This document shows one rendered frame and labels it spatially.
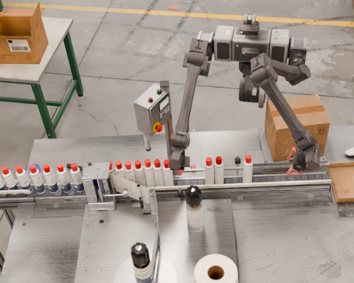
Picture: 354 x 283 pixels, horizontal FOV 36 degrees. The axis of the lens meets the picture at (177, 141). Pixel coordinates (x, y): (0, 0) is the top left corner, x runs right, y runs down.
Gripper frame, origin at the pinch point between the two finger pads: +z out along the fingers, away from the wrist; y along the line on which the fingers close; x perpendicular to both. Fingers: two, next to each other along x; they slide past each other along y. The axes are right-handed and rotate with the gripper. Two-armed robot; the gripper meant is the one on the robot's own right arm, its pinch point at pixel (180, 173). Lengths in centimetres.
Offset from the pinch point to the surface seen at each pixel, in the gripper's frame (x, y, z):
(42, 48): 161, -107, 37
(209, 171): 15.4, 15.0, 16.7
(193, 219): -14.1, 5.6, 19.1
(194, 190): -10.6, 6.7, 0.6
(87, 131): 154, -86, 119
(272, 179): 20, 50, 30
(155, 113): 20.1, -11.2, -22.5
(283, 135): 36, 56, 12
